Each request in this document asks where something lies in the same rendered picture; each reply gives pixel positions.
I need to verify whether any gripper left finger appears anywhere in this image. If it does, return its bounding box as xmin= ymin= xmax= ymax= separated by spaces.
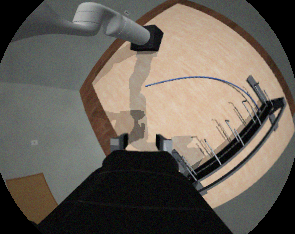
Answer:
xmin=110 ymin=133 xmax=128 ymax=152

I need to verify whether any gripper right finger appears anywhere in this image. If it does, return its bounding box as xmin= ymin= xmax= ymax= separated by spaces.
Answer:
xmin=156 ymin=134 xmax=173 ymax=155

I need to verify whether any dark grey metal rack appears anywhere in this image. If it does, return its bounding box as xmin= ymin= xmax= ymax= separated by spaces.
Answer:
xmin=172 ymin=75 xmax=287 ymax=196

